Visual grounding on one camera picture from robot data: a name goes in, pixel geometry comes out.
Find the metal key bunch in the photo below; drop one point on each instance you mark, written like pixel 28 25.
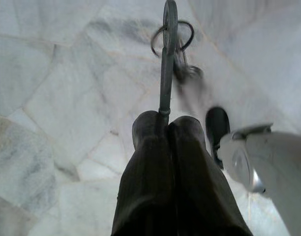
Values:
pixel 166 81

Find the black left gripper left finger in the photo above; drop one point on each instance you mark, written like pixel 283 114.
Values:
pixel 145 184

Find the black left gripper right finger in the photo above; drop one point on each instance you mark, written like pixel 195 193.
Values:
pixel 197 191

